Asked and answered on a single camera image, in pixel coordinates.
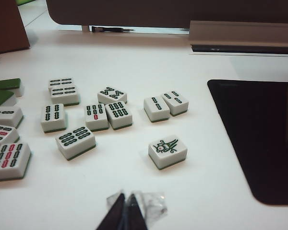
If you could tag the grey fabric desk divider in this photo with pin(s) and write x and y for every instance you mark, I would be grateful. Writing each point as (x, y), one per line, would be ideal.
(158, 12)

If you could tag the green stick bamboo mahjong tile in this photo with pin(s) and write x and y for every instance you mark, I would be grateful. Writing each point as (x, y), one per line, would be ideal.
(4, 116)

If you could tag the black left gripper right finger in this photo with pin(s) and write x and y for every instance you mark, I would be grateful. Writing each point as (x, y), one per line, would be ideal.
(134, 215)

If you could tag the bamboo tile single red stick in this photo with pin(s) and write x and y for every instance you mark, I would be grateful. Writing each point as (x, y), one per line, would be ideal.
(96, 116)

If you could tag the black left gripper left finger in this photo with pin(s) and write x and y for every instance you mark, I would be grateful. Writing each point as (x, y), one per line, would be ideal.
(114, 215)

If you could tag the three bamboo mahjong tile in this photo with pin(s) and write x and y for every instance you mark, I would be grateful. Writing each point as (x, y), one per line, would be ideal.
(177, 103)

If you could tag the dark brown box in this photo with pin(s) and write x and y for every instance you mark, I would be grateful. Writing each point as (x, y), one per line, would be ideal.
(7, 26)

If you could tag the two bamboo mahjong tile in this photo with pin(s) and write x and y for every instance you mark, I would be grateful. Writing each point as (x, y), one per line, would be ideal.
(157, 109)

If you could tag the green backed mahjong tile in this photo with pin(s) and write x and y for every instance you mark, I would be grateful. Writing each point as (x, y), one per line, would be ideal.
(1, 98)
(7, 84)

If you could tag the black rectangular desk mat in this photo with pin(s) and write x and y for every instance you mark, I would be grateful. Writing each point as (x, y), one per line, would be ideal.
(259, 143)

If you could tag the eight bamboo mahjong tile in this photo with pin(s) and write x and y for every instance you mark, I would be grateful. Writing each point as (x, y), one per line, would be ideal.
(112, 93)

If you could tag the bird print mahjong tile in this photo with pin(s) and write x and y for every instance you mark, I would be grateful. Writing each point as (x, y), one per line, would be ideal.
(166, 152)

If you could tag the four-bamboo tile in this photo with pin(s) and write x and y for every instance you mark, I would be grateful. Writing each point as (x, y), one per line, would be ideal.
(53, 117)

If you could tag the nine bamboo mahjong tile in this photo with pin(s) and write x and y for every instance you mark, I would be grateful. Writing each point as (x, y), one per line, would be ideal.
(2, 135)
(9, 160)

